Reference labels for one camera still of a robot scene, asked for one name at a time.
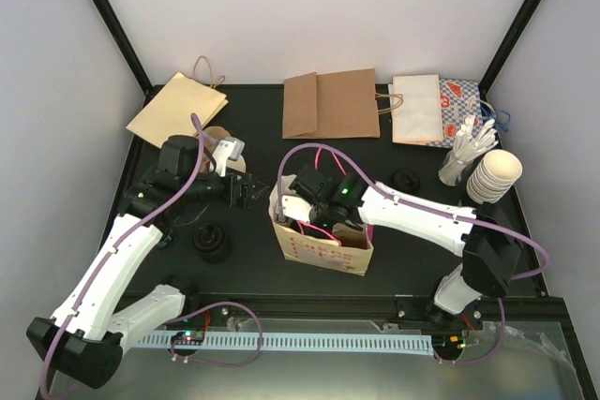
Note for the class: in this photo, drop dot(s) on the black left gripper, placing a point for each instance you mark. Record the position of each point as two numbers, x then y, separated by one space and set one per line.
245 199

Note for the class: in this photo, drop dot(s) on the cake print paper bag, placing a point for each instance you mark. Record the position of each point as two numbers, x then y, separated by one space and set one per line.
343 249

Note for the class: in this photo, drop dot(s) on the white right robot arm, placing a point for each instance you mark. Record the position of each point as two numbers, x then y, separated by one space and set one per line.
488 256

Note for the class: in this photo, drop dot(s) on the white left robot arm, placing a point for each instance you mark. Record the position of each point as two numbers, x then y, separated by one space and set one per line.
86 337

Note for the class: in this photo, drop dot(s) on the brown pulp cup carrier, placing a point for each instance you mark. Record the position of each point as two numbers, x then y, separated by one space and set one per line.
214 134

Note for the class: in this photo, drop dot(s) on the black cup lid stack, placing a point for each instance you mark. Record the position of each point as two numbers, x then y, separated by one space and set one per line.
405 181

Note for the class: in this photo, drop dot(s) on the stack of black lids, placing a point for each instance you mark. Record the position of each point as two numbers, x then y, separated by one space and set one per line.
212 242

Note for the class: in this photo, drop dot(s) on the brown kraft paper bag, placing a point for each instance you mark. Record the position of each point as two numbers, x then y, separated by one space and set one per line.
340 105

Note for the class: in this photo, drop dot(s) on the white paper bag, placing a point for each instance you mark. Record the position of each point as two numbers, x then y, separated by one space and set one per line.
415 109

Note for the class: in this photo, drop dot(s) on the white plastic cutlery bunch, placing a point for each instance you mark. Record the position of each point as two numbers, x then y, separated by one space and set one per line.
466 148

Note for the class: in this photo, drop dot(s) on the red blue patterned bag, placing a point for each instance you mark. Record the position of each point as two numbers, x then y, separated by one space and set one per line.
460 99

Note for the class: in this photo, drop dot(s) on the stack of paper cups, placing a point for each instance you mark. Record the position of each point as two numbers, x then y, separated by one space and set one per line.
493 177

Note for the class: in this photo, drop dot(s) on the tan paper bag with handles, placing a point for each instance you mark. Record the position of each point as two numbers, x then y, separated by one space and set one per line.
168 112

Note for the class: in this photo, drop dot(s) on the white perforated front rail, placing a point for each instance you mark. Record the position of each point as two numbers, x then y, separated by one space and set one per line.
289 342

